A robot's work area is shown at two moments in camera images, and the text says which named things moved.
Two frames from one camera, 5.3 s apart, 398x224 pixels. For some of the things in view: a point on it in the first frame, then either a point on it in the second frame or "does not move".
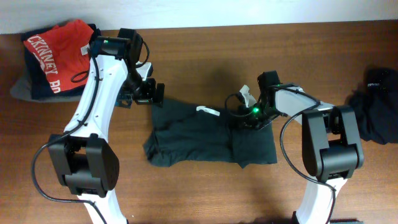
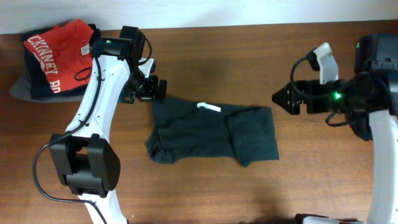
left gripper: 148,96 does not move
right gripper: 245,121 to 296,99
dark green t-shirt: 181,131 does not move
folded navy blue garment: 39,86 does not move
